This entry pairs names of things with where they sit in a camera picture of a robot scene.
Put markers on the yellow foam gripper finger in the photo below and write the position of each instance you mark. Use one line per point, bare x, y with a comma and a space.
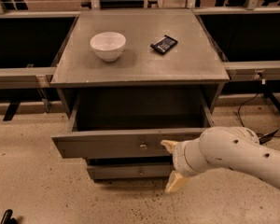
175, 182
169, 145

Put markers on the grey top drawer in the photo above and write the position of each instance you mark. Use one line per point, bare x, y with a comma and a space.
129, 123

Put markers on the grey drawer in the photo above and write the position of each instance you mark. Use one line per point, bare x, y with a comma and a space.
146, 170
129, 123

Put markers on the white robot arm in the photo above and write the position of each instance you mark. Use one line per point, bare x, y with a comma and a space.
234, 148

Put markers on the grey bottom drawer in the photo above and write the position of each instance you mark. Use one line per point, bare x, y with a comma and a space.
146, 170

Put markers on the grey drawer cabinet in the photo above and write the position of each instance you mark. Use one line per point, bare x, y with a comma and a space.
192, 63

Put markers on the dark snack packet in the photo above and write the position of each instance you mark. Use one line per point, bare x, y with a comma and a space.
164, 45

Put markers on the white ceramic bowl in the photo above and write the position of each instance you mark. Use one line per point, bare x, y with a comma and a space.
108, 45

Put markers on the black object bottom left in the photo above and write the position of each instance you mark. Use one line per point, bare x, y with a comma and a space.
8, 218

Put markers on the grey right rail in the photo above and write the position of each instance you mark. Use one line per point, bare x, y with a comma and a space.
251, 71

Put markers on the grey rail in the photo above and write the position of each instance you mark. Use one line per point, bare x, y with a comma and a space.
26, 78
251, 71

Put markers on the grey left rail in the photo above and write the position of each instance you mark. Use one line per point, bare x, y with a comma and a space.
26, 78

